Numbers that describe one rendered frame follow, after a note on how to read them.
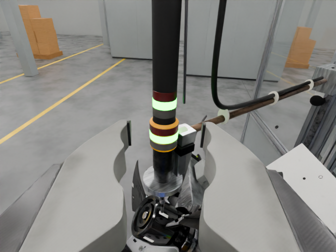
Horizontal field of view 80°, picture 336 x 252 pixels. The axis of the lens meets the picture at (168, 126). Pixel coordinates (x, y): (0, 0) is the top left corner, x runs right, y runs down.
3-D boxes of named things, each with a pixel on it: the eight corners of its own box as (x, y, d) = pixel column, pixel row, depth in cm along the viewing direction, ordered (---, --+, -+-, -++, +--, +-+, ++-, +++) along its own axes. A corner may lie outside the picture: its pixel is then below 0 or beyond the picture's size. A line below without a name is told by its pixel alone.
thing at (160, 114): (167, 106, 31) (167, 99, 31) (180, 115, 29) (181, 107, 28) (148, 112, 30) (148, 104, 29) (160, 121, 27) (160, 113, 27)
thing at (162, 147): (167, 132, 35) (167, 126, 34) (183, 145, 31) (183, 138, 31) (144, 140, 32) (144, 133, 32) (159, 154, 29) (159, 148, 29)
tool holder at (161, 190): (175, 159, 42) (178, 118, 37) (198, 181, 37) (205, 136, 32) (136, 177, 37) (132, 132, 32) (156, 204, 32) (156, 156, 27)
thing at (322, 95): (312, 101, 68) (318, 87, 66) (325, 105, 65) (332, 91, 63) (305, 104, 65) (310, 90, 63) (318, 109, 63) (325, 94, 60)
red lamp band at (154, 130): (167, 119, 33) (167, 112, 33) (184, 131, 30) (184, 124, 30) (144, 126, 31) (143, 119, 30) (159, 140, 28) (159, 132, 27)
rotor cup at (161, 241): (185, 199, 66) (154, 180, 62) (200, 234, 53) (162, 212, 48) (157, 230, 68) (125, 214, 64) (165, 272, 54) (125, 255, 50)
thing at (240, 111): (320, 82, 61) (322, 78, 60) (325, 83, 60) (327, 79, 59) (179, 134, 34) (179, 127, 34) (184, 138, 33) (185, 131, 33)
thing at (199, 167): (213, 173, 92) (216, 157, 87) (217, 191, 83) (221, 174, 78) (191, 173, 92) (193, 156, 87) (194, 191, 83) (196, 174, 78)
